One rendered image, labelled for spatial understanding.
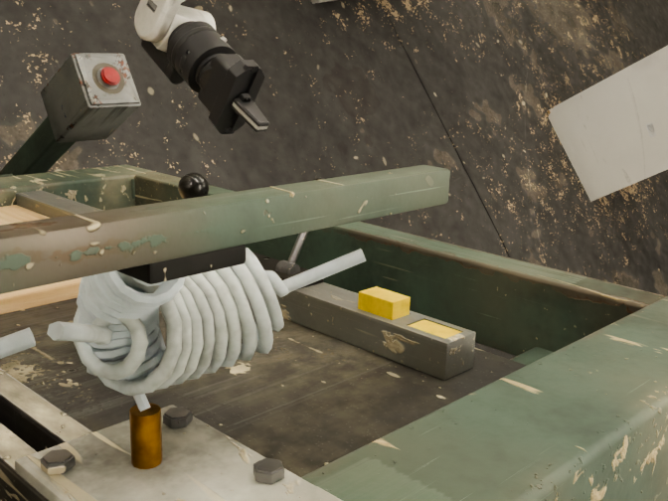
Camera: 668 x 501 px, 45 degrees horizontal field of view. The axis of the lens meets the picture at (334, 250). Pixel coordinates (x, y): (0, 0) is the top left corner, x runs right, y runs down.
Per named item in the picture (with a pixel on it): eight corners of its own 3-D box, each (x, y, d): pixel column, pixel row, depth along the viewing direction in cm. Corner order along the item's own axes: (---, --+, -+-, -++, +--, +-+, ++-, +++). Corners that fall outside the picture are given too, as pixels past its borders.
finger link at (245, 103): (254, 128, 116) (232, 101, 119) (270, 127, 118) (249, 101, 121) (258, 119, 115) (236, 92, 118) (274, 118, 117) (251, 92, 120)
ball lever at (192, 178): (231, 245, 109) (189, 164, 101) (249, 250, 106) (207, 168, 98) (211, 262, 107) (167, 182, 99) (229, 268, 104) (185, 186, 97)
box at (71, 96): (88, 91, 177) (125, 51, 164) (105, 141, 176) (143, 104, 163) (37, 92, 169) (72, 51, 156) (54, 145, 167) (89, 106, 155)
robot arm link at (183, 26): (242, 38, 128) (205, -3, 132) (190, 26, 119) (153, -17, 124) (209, 94, 133) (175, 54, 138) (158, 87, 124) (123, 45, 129)
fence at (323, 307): (43, 211, 147) (42, 190, 146) (473, 367, 83) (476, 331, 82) (17, 215, 144) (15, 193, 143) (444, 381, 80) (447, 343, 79)
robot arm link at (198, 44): (281, 67, 120) (239, 20, 125) (231, 67, 113) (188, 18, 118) (251, 132, 127) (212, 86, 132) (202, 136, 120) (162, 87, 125)
